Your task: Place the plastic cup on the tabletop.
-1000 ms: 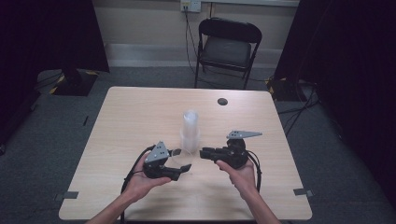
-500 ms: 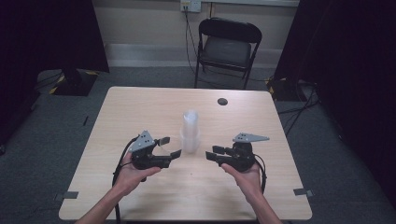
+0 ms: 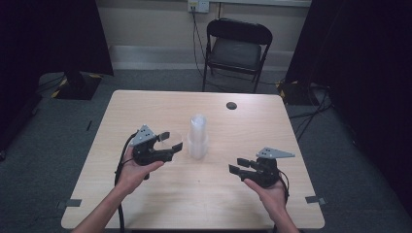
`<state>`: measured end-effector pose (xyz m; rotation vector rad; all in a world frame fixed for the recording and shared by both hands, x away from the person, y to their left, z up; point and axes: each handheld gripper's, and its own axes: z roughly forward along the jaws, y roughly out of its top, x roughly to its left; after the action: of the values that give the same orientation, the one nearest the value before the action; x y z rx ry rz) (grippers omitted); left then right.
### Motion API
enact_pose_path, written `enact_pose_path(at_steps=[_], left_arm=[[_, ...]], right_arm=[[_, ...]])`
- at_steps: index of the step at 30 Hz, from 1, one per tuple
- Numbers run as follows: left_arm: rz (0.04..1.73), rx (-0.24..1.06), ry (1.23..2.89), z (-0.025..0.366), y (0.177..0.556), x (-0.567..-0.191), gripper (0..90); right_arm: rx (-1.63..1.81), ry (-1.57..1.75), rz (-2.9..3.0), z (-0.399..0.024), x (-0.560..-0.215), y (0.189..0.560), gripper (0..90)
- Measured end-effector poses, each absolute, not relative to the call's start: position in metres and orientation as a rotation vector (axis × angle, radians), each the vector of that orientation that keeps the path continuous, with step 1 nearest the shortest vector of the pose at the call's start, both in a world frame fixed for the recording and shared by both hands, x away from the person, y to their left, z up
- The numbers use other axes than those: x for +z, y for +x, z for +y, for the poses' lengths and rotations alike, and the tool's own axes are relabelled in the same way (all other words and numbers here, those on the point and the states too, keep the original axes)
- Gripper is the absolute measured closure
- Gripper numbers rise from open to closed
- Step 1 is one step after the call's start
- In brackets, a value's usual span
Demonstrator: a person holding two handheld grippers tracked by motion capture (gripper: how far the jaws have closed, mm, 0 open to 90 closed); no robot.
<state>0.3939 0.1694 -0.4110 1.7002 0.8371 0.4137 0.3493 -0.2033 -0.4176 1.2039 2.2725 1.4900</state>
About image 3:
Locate stack of clear plastic cups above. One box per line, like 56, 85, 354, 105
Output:
187, 114, 210, 160

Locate dark curtain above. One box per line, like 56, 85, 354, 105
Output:
0, 0, 115, 153
285, 0, 412, 215

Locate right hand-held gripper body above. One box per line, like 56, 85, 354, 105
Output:
248, 147, 296, 189

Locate black floor cables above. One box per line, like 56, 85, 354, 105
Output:
288, 82, 334, 142

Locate black stand base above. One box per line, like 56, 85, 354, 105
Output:
51, 71, 104, 101
277, 79, 314, 106

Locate black folding chair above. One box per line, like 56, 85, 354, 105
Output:
201, 17, 274, 94

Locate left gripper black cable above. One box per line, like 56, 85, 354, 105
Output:
114, 131, 139, 233

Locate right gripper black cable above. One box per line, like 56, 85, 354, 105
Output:
277, 170, 291, 206

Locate white wall socket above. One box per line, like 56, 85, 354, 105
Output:
188, 0, 210, 14

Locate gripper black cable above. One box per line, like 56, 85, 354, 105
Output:
277, 170, 291, 206
114, 131, 139, 233

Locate black wall socket cable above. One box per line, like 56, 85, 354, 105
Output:
191, 6, 208, 81

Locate person's right hand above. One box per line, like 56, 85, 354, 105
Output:
243, 178, 290, 218

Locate person's left hand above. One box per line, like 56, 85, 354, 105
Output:
115, 146, 165, 197

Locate grey tape strip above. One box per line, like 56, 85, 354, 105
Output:
304, 195, 326, 206
56, 198, 83, 210

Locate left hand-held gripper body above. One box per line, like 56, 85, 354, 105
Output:
130, 124, 175, 167

